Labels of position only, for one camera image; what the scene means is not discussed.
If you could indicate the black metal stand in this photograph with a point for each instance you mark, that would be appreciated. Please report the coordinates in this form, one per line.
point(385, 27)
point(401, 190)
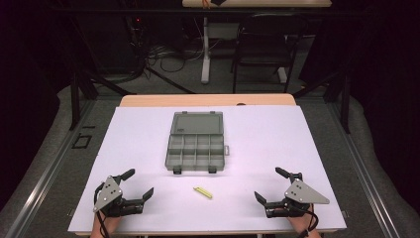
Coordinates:
point(75, 99)
point(345, 102)

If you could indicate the aluminium floor rail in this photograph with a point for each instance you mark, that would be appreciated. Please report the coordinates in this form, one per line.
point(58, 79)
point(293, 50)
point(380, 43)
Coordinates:
point(49, 172)
point(363, 172)

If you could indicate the wooden table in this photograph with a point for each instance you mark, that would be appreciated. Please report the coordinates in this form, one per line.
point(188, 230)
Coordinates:
point(204, 99)

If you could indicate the black folding chair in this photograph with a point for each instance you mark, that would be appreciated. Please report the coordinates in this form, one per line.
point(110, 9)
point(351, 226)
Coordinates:
point(264, 49)

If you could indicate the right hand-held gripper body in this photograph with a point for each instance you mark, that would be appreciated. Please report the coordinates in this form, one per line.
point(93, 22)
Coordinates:
point(302, 195)

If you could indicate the person's right hand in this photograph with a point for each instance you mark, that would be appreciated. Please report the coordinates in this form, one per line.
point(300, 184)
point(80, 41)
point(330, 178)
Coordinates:
point(302, 224)

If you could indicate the person's left hand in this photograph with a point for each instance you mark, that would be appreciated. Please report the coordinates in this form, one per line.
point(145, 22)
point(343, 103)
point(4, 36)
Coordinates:
point(111, 224)

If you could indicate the grey plastic organizer box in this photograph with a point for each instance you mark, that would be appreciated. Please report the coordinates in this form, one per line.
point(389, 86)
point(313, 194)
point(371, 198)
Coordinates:
point(195, 148)

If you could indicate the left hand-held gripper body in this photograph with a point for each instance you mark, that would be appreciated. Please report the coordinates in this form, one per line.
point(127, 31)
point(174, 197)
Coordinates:
point(107, 193)

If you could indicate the white table mat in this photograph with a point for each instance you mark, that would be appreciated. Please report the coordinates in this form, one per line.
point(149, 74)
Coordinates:
point(264, 148)

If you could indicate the white-legged background desk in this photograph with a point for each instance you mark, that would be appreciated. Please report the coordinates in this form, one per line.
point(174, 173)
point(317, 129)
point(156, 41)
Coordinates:
point(206, 59)

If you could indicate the small yellow plastic piece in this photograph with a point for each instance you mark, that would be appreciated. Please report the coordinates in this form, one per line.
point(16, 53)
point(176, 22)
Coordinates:
point(203, 192)

